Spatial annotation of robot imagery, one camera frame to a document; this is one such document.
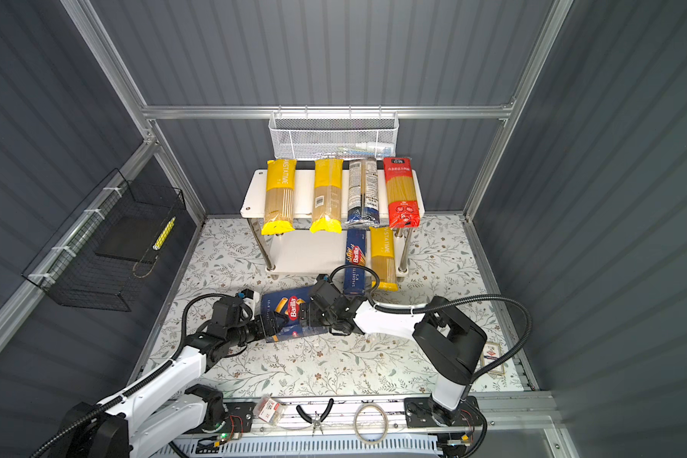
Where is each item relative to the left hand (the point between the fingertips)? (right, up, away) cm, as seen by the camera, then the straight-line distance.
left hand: (279, 322), depth 85 cm
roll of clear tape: (+23, -22, -14) cm, 34 cm away
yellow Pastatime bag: (+33, +19, +11) cm, 40 cm away
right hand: (+9, +1, +1) cm, 9 cm away
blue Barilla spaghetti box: (+23, +20, +11) cm, 32 cm away
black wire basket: (-42, +18, -14) cm, 48 cm away
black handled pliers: (+13, -22, -12) cm, 29 cm away
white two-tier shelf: (+11, +20, +14) cm, 27 cm away
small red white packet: (0, -19, -12) cm, 23 cm away
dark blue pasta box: (+3, +5, +3) cm, 7 cm away
